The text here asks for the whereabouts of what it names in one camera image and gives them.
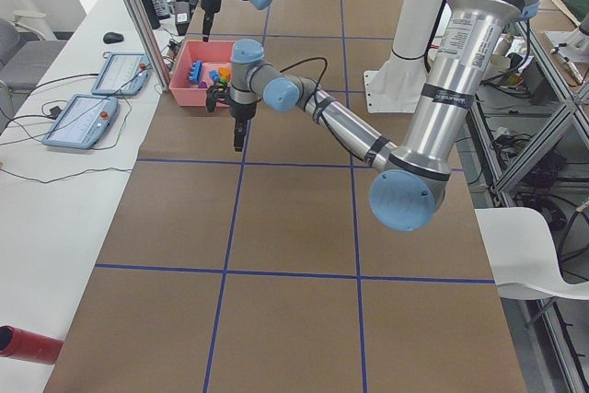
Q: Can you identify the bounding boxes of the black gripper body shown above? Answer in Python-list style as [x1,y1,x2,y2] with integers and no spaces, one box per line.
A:
[229,101,257,124]
[201,0,222,16]

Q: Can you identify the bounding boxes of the orange block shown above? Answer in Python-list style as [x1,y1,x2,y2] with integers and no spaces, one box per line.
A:
[218,67,231,79]

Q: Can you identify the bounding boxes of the small blue block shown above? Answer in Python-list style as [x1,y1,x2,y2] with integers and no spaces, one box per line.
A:
[209,71,220,82]

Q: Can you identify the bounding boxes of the long blue four-stud block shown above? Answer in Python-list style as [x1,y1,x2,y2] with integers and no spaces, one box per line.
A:
[187,60,202,85]

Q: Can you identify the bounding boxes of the pink plastic box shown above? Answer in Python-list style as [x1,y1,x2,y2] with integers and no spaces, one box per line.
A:
[169,40,235,107]

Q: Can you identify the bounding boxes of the far blue teach pendant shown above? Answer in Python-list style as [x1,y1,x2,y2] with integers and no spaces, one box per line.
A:
[91,52,151,96]

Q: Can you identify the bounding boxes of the blue teach pendant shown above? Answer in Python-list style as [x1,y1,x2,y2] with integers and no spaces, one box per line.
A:
[91,52,151,96]
[41,94,119,150]

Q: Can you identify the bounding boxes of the black computer mouse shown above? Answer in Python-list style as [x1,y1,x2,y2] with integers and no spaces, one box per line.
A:
[103,31,124,44]

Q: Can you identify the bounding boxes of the near blue teach pendant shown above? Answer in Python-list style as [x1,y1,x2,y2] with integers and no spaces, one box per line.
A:
[41,94,119,150]

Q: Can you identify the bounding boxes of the white curved chair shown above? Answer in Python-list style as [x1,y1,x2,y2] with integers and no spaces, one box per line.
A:
[475,207,588,301]

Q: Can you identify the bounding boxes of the red cylinder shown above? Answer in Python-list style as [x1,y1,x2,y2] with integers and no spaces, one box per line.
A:
[1,325,64,364]

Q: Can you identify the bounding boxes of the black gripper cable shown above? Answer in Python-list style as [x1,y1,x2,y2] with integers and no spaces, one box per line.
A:
[278,57,364,155]

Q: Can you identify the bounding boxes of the aluminium frame post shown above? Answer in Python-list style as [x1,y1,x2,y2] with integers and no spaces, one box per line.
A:
[123,0,170,91]

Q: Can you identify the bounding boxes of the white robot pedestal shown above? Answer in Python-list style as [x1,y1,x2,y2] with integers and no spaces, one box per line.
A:
[364,0,450,113]

